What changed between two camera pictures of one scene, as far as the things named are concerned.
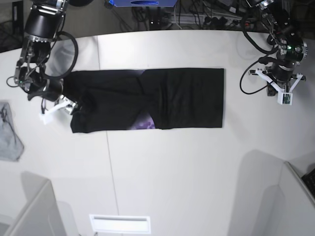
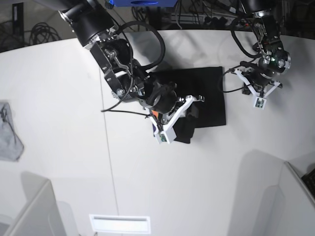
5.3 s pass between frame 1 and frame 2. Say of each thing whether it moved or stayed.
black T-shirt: moved
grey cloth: stayed
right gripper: moved
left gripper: moved
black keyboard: stayed
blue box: stayed
